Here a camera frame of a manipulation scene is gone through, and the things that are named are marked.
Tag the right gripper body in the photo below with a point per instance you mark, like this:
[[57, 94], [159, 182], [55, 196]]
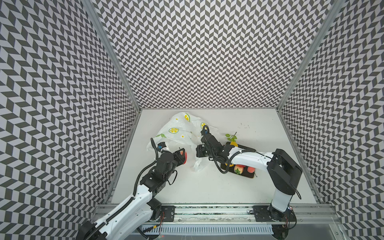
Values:
[[202, 150]]

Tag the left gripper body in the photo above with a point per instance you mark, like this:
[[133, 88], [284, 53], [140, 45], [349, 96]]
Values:
[[173, 167]]

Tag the red orange fake fruit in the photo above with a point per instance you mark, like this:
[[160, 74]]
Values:
[[185, 157]]

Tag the yellow fake pear with leaves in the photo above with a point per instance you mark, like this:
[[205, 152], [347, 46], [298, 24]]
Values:
[[232, 139]]

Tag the white plastic bag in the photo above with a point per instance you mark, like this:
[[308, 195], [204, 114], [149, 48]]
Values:
[[184, 129]]

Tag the red fake strawberry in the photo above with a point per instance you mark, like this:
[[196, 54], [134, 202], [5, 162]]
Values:
[[239, 169]]

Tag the pink fake peach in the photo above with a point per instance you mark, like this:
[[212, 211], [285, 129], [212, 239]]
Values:
[[251, 170]]

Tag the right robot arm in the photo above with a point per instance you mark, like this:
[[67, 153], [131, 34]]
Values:
[[284, 172]]

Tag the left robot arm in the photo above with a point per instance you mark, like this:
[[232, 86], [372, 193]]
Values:
[[139, 207]]

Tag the black square tray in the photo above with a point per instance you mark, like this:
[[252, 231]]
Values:
[[245, 173]]

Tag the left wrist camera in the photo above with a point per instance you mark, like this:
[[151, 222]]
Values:
[[161, 146]]

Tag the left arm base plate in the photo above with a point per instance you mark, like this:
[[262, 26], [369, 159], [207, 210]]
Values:
[[164, 214]]

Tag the aluminium front rail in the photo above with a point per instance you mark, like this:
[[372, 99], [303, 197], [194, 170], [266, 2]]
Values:
[[239, 214]]

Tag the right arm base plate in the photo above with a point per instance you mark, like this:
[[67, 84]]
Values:
[[270, 214]]

